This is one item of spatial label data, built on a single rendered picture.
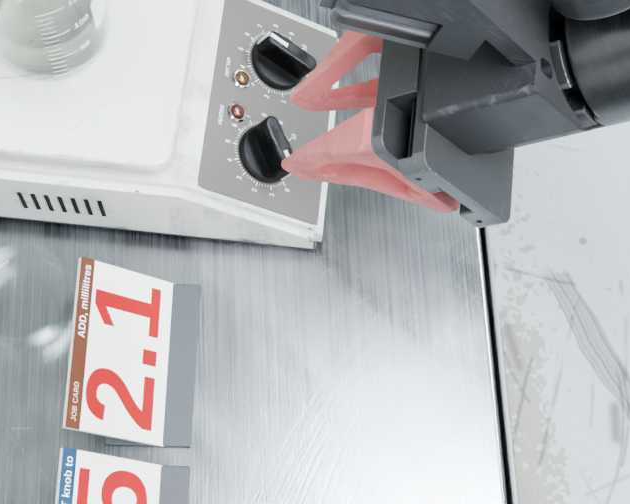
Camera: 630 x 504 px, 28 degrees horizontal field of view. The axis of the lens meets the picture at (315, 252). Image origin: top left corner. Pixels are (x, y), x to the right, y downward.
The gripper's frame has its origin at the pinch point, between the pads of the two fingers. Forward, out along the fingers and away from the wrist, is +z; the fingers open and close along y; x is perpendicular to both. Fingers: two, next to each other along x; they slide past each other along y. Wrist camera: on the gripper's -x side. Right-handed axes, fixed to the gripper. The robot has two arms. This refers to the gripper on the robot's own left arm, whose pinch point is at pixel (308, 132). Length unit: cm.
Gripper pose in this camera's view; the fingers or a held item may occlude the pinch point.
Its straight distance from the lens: 58.2
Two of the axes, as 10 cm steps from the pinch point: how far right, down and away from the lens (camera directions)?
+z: -7.7, 1.5, 6.1
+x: 6.2, 3.6, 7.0
